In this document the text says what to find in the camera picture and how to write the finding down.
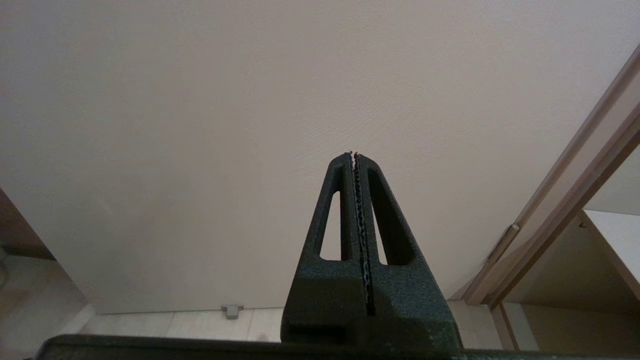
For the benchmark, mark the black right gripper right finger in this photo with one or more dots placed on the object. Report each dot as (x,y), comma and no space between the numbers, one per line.
(410,305)

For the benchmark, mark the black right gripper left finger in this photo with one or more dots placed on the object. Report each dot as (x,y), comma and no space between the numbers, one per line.
(325,300)

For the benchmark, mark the grey floor door stop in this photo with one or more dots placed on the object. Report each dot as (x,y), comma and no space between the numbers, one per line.
(232,311)

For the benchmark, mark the white room door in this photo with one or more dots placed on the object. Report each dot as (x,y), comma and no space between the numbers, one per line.
(200,125)

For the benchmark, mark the white shelf board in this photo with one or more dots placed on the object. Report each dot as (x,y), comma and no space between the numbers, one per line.
(620,240)

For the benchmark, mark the brown door frame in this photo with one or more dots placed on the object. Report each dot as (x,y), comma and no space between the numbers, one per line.
(550,220)

